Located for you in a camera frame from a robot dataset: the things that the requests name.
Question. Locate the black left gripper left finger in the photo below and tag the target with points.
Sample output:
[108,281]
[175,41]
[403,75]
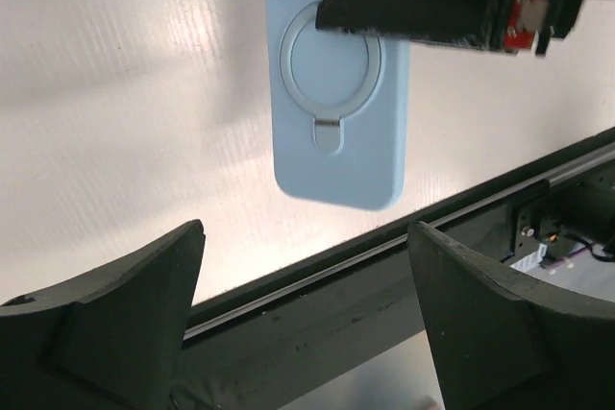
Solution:
[108,338]

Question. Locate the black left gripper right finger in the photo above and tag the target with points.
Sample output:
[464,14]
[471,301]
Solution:
[501,339]

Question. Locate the light blue phone case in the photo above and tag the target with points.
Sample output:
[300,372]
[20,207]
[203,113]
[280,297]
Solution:
[339,110]

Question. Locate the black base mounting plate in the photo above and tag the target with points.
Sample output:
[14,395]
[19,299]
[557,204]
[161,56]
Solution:
[289,335]

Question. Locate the right white cable duct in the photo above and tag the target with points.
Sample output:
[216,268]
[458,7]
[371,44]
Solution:
[530,261]

